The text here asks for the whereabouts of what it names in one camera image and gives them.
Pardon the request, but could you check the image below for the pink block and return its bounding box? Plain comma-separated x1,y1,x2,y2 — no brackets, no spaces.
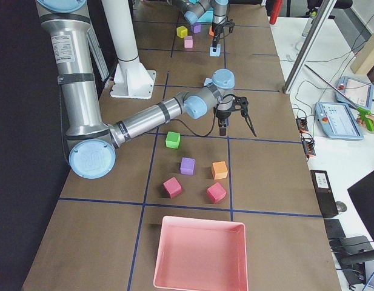
184,36,193,49

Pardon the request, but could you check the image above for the light blue block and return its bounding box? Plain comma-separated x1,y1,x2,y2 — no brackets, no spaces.
209,44,221,57

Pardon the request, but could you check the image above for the white pillar with base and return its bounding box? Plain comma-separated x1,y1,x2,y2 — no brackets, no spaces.
102,0,156,99

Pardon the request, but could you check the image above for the magenta block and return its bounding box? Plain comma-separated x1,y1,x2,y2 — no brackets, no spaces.
162,177,182,198

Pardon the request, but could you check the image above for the far teach pendant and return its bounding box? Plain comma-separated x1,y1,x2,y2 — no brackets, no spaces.
336,76,374,110

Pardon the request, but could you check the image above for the near teach pendant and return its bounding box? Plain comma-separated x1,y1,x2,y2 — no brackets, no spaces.
315,102,364,141

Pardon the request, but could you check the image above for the aluminium frame post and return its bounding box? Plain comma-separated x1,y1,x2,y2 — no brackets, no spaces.
282,0,336,94

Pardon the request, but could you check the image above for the pink tray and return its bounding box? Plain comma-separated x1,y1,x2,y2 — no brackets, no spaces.
153,216,249,290

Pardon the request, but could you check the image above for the grabber reacher tool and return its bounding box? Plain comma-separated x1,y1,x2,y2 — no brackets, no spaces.
304,64,374,132

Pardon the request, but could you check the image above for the red cylinder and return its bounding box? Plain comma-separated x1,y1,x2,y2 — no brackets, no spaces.
269,0,283,25

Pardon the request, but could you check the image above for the purple block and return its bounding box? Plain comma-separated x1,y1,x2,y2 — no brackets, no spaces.
190,22,201,34
180,157,195,175

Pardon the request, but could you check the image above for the black monitor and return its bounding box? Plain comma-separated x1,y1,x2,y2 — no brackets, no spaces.
348,171,374,239

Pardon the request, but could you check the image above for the computer mouse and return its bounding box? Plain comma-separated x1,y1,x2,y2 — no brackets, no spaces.
336,201,347,213

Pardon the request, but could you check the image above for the blue tray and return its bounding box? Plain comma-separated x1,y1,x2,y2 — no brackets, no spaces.
190,1,213,22

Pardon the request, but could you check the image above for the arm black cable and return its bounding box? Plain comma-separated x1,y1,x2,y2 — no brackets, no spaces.
171,95,257,139

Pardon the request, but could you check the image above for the person hand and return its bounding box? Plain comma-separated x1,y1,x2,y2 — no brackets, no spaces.
356,115,374,134

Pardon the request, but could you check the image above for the black box device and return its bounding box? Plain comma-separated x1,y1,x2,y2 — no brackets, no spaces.
310,170,338,218

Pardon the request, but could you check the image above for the yellow block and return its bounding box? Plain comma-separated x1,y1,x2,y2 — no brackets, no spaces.
176,25,188,39

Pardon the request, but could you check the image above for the far purple block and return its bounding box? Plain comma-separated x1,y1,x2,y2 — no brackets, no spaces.
180,157,195,175

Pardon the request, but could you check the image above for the far orange block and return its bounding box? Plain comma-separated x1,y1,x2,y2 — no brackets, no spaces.
211,161,228,180

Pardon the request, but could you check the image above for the red block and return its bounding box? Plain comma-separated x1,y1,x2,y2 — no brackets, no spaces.
206,182,227,204

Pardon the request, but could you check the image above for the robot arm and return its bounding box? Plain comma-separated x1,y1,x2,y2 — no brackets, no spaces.
167,0,231,56
36,1,235,179

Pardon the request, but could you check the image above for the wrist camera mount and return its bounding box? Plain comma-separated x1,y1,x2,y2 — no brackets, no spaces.
224,19,235,33
232,96,249,118

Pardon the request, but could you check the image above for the near purple block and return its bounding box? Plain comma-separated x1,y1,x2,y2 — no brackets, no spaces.
190,22,201,34

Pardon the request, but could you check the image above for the green block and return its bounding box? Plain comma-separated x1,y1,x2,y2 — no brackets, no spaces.
165,131,181,149

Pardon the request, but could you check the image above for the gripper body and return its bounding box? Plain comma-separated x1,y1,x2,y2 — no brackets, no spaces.
216,110,232,121
213,24,224,37

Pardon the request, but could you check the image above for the teach pendant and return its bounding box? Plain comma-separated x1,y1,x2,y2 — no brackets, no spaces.
336,76,374,110
315,102,364,141

